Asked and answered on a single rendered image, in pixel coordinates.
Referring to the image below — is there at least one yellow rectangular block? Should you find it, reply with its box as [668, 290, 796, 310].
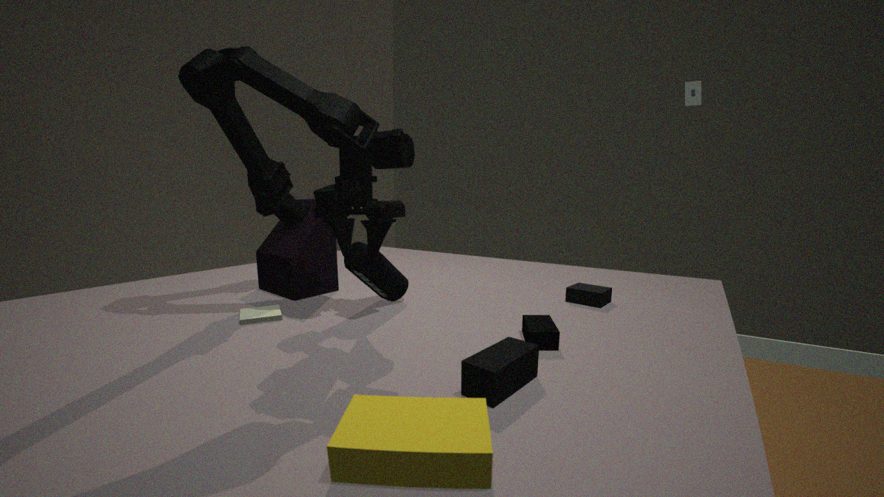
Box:
[327, 394, 493, 489]

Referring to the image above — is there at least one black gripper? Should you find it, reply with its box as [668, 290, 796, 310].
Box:
[314, 169, 405, 260]

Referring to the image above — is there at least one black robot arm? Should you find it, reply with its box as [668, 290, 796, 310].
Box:
[178, 46, 415, 231]

